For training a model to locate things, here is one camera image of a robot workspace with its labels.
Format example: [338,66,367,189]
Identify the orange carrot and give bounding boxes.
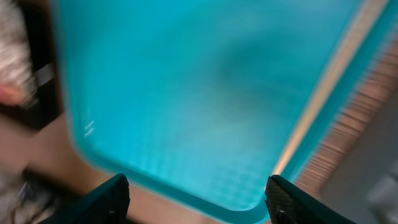
[0,83,29,106]

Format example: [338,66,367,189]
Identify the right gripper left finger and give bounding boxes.
[40,174,130,224]

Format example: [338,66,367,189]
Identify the black plastic tray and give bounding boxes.
[1,1,62,130]

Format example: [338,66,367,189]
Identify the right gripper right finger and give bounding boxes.
[265,175,354,224]

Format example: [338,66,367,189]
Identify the wooden chopstick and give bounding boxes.
[272,0,390,174]

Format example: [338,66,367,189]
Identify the teal plastic tray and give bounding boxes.
[50,0,397,223]

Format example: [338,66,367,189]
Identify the grey plastic dish rack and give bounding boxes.
[320,91,397,223]

